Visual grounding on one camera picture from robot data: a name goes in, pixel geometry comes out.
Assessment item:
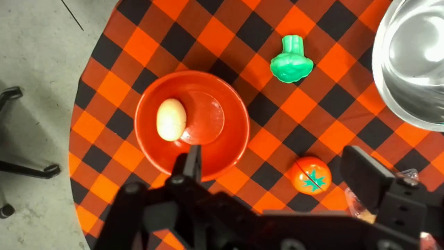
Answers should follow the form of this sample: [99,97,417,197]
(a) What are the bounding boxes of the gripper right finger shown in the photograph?
[340,146,444,250]

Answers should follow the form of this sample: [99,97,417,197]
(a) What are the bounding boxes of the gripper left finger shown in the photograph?
[93,144,264,250]

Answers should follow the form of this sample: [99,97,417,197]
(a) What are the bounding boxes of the orange bowl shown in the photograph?
[134,70,250,182]

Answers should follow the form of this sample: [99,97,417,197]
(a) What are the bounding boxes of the clear glass bowl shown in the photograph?
[372,0,444,132]

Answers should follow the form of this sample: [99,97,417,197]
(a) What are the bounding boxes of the clear plastic wrapper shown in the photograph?
[344,169,444,250]

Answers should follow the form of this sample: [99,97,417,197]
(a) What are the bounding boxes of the orange toy tomato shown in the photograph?
[290,156,332,195]

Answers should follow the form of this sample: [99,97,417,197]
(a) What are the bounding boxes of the yellow egg-shaped toy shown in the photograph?
[156,98,187,142]

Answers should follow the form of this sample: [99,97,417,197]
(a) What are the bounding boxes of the orange black checkered tablecloth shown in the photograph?
[68,0,444,250]

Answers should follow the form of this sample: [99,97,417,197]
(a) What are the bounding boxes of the green toy broccoli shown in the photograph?
[270,35,314,84]

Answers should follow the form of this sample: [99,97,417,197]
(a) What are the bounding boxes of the black chair base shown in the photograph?
[0,86,61,219]

